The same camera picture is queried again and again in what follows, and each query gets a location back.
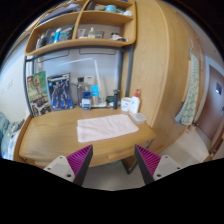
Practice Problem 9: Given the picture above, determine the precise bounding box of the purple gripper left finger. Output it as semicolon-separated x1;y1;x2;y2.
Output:
44;145;93;186

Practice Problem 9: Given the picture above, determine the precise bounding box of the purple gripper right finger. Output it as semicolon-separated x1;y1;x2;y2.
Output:
134;145;182;184

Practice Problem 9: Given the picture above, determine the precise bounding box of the light pink towel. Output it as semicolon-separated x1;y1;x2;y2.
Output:
77;114;139;143

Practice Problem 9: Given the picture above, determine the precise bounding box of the green patterned hanging towel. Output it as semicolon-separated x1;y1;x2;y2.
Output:
174;53;200;127

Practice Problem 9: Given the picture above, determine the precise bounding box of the wooden desk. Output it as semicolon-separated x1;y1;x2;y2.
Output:
18;108;156;168

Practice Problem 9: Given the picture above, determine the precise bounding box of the clear plastic container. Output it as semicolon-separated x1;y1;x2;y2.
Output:
132;113;146;124

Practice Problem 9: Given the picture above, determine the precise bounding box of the white lotion pump bottle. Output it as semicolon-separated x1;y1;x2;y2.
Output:
129;89;140;115

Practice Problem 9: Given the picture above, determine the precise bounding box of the white mug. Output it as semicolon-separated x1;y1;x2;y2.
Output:
121;97;131;112

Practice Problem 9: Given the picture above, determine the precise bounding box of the blue white ink bottle box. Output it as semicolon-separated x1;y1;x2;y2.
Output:
82;91;91;110

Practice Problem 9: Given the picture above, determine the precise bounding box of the bed with patterned bedding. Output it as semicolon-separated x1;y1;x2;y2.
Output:
0;112;25;160

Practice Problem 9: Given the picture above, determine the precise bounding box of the brown door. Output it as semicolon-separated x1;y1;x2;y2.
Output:
199;66;224;140

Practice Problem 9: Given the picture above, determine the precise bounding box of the black electric shaver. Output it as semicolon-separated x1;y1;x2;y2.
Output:
113;89;119;109

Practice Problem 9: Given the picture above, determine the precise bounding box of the small blue box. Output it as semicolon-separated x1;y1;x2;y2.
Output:
91;86;99;105

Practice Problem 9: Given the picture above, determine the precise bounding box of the blue robot model box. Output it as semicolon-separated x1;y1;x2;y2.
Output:
47;73;73;111

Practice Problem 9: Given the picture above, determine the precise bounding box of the Groot Lego box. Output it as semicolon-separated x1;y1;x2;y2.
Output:
27;71;51;117

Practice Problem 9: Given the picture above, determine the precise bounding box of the wooden wardrobe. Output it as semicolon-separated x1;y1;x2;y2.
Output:
130;0;204;153

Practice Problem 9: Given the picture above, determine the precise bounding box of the blue bottle on shelf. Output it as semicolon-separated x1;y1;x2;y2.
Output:
53;28;62;43

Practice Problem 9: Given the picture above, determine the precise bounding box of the teal tape roll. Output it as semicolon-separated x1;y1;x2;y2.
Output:
105;5;116;13

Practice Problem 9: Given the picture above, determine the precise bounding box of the wooden wall shelf unit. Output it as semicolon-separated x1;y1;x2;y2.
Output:
25;0;136;56

